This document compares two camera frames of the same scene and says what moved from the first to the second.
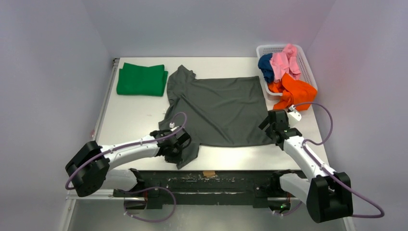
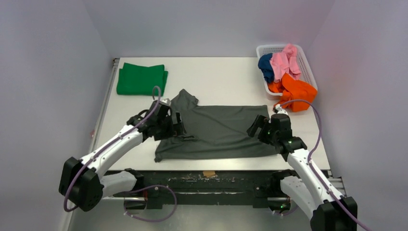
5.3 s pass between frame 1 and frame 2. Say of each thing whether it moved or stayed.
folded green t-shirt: stayed
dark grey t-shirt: moved
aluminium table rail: stayed
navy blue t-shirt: stayed
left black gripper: moved
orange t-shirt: stayed
